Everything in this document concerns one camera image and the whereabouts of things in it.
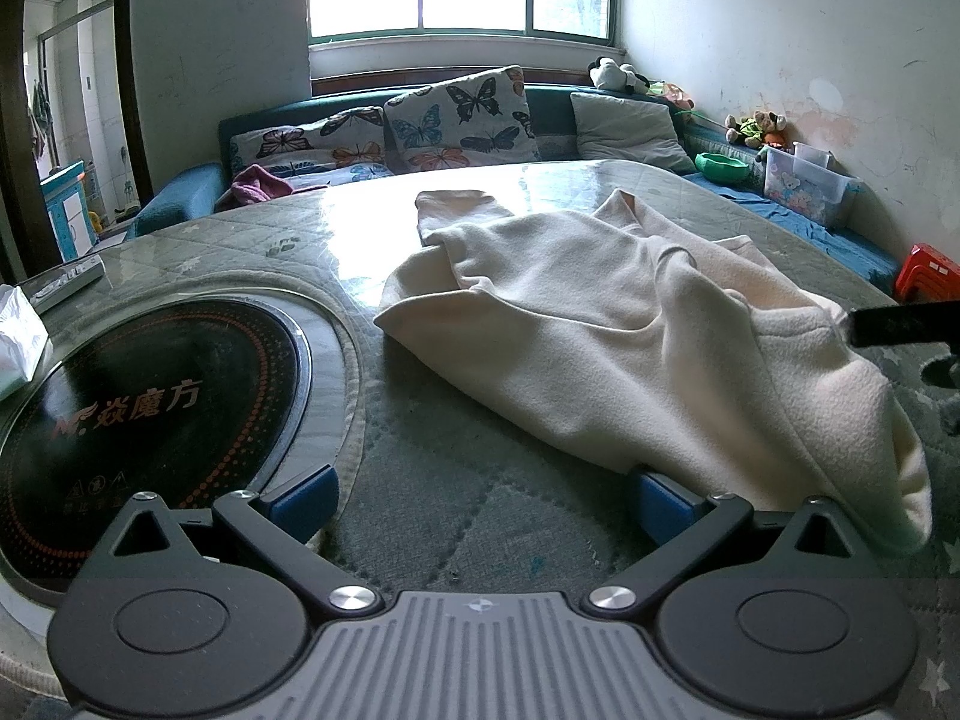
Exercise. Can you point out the cream fleece garment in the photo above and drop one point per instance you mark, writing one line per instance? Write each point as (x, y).
(600, 330)

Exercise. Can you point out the hanging clothes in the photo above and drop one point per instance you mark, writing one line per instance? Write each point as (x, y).
(40, 105)

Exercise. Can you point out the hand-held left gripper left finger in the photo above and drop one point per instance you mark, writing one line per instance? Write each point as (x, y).
(300, 501)

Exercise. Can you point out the brown green plush toy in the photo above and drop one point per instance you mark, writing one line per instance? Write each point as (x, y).
(754, 129)

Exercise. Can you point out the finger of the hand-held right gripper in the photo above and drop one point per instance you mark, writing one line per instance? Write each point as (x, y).
(900, 326)
(945, 373)

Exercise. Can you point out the red plastic stool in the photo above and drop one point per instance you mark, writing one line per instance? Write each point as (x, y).
(930, 270)

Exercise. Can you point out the pink cloth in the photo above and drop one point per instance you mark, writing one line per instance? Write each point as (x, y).
(259, 187)

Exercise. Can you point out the black round induction cooktop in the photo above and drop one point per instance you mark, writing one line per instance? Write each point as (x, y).
(150, 405)

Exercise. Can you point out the yellow toy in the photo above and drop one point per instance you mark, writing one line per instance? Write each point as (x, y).
(94, 222)

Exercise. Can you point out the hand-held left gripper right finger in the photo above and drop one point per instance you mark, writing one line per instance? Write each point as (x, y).
(660, 504)

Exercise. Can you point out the blue white cabinet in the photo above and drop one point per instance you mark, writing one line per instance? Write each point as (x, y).
(67, 202)

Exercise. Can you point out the long butterfly print pillow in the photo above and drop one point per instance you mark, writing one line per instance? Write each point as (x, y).
(315, 142)

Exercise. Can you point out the blue sofa cover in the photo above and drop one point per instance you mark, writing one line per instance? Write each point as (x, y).
(795, 229)

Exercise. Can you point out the grey remote control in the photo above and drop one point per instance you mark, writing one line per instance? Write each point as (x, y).
(64, 283)

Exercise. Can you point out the panda plush toy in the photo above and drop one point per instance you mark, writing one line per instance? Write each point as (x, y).
(611, 75)

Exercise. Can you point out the large clear storage box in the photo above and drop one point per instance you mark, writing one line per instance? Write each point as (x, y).
(806, 191)

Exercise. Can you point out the pink green plush toy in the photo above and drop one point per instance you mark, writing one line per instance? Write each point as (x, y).
(671, 96)

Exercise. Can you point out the teal corner sofa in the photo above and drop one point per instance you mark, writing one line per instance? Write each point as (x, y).
(551, 106)

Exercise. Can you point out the white tissue pack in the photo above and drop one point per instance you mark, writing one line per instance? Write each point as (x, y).
(19, 337)

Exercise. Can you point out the square butterfly print pillow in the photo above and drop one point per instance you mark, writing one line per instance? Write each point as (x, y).
(457, 120)

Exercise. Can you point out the dark brown door frame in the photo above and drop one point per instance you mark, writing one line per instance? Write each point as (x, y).
(135, 127)

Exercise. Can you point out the plain grey pillow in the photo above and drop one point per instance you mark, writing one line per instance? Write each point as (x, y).
(626, 127)

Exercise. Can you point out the small clear storage box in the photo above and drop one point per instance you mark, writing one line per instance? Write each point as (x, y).
(814, 156)

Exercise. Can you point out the green bowl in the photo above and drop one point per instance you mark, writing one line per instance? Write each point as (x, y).
(720, 167)

